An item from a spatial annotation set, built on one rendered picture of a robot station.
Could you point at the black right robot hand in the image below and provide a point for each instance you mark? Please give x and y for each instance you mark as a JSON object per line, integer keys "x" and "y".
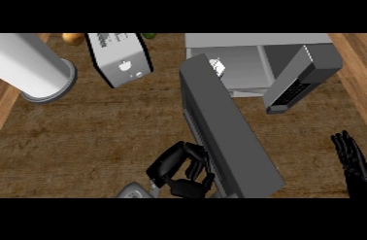
{"x": 350, "y": 166}

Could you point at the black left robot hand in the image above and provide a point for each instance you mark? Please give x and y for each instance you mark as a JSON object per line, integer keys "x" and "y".
{"x": 178, "y": 166}

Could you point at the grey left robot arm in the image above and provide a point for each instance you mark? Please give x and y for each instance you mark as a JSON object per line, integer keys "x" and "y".
{"x": 135, "y": 191}

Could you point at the dark grey microwave door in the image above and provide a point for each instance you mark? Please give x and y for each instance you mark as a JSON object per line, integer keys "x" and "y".
{"x": 229, "y": 130}

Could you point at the grey microwave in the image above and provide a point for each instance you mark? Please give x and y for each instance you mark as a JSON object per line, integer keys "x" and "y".
{"x": 268, "y": 69}

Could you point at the white milk carton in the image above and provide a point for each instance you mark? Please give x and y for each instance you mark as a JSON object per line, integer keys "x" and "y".
{"x": 120, "y": 59}

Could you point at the green vegetable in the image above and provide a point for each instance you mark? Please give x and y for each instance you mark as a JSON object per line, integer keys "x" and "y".
{"x": 150, "y": 35}

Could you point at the orange-brown round fruit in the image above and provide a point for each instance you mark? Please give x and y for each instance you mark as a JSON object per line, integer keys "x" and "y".
{"x": 73, "y": 38}

